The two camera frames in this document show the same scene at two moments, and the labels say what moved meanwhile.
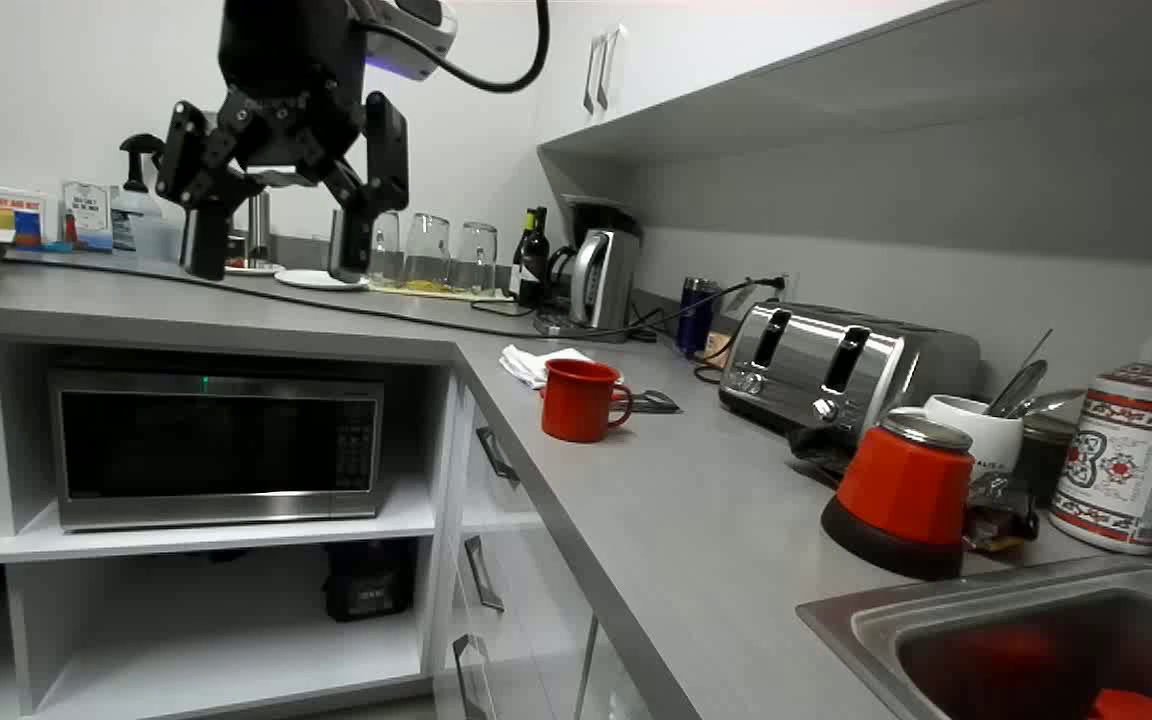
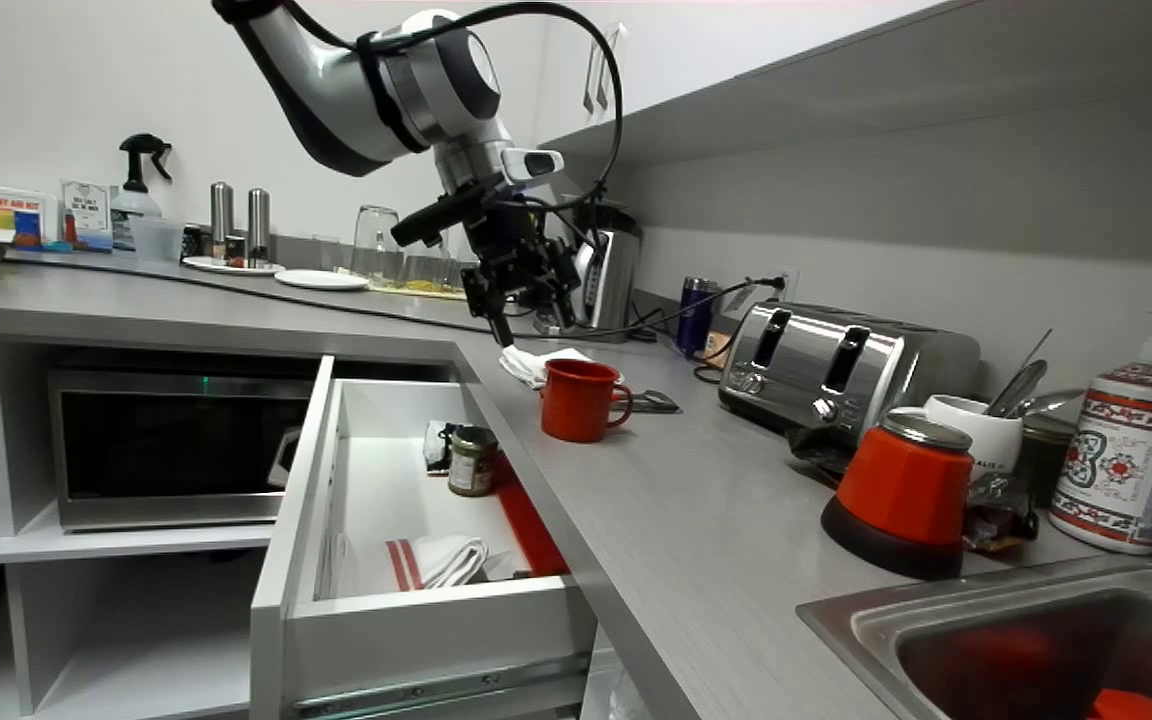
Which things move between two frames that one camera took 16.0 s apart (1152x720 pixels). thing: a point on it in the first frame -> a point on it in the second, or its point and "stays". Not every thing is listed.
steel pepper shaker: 263,224 stays
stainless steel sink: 1082,642 stays
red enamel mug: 582,403 stays
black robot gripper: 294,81 -> 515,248
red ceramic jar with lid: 901,497 stays
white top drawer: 495,475 -> 390,599
